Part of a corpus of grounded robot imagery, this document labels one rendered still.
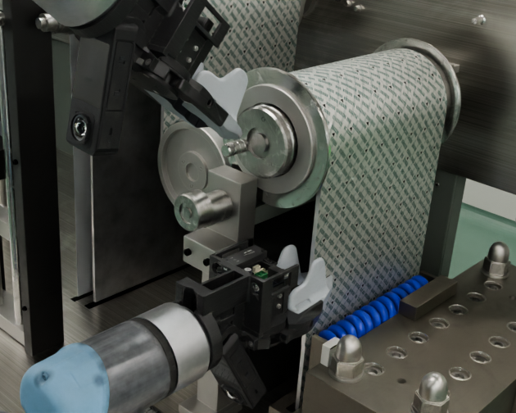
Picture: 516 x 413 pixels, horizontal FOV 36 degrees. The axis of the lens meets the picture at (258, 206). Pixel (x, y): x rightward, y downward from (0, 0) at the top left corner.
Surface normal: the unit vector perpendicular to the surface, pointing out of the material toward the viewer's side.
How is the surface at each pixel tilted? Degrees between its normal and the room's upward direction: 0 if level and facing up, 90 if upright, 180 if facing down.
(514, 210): 90
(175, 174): 90
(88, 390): 50
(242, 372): 89
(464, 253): 0
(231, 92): 86
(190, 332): 44
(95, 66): 79
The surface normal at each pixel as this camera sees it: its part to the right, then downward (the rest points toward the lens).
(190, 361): 0.73, 0.15
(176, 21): -0.48, -0.39
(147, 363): 0.62, -0.29
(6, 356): 0.07, -0.91
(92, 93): -0.68, 0.07
